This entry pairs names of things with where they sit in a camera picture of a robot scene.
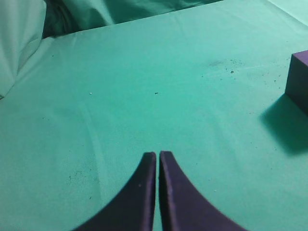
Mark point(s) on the dark purple cube block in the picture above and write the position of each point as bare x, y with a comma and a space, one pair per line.
297, 81

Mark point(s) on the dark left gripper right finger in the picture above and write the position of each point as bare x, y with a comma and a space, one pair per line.
182, 207

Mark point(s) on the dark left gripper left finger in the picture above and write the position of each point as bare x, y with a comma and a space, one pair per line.
132, 209

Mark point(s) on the green cloth backdrop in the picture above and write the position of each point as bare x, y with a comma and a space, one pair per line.
66, 51

